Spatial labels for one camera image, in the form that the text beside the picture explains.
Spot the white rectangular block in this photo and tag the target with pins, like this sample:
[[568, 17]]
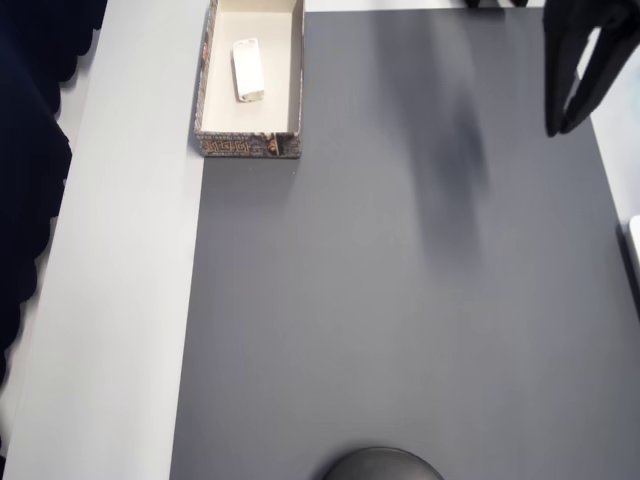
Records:
[[248, 70]]

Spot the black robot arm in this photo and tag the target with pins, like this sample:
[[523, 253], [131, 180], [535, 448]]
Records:
[[472, 3]]

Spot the patterned cardboard box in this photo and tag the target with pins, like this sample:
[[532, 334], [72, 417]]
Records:
[[250, 120]]

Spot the gray desk mat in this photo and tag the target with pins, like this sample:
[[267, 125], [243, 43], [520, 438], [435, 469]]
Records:
[[375, 275]]

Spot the black round object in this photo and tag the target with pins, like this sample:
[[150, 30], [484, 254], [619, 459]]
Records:
[[382, 465]]

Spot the dark blue partition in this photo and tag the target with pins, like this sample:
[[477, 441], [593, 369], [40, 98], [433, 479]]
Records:
[[25, 150]]

